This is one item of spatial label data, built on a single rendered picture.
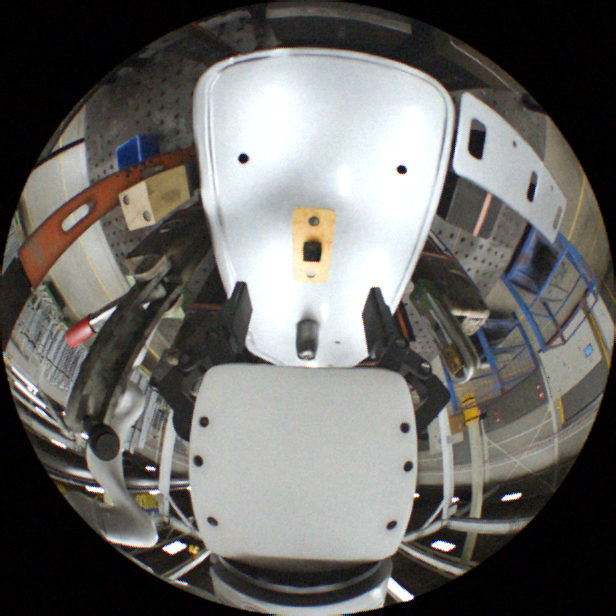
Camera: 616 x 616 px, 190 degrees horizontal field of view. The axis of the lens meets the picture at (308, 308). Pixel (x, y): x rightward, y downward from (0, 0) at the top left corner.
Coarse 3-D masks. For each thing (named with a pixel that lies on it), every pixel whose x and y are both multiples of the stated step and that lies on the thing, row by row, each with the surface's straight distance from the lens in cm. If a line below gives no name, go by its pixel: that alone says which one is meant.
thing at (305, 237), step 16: (304, 208) 18; (320, 208) 18; (304, 224) 18; (320, 224) 18; (304, 240) 19; (320, 240) 19; (304, 256) 19; (320, 256) 19; (304, 272) 21; (320, 272) 21
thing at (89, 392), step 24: (168, 264) 19; (144, 288) 18; (168, 288) 21; (120, 312) 17; (144, 312) 19; (120, 336) 18; (144, 336) 18; (96, 360) 16; (120, 360) 19; (96, 384) 18; (120, 384) 18; (72, 408) 18; (96, 408) 19; (72, 432) 18; (96, 432) 15; (96, 456) 16
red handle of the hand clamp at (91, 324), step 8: (160, 280) 19; (160, 288) 19; (120, 296) 22; (152, 296) 20; (160, 296) 20; (112, 304) 22; (144, 304) 21; (96, 312) 24; (104, 312) 22; (80, 320) 25; (88, 320) 24; (96, 320) 23; (104, 320) 23; (72, 328) 26; (80, 328) 25; (88, 328) 24; (96, 328) 24; (72, 336) 26; (80, 336) 25; (88, 336) 25; (72, 344) 27
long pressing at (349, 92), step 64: (256, 64) 19; (320, 64) 19; (384, 64) 20; (256, 128) 18; (320, 128) 17; (384, 128) 18; (448, 128) 21; (256, 192) 18; (320, 192) 17; (384, 192) 18; (256, 256) 21; (384, 256) 21; (256, 320) 28; (320, 320) 27
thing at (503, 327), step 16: (496, 320) 268; (512, 320) 309; (480, 336) 225; (496, 336) 295; (480, 352) 338; (496, 352) 287; (512, 352) 307; (480, 368) 259; (496, 368) 215; (448, 384) 267; (496, 384) 213
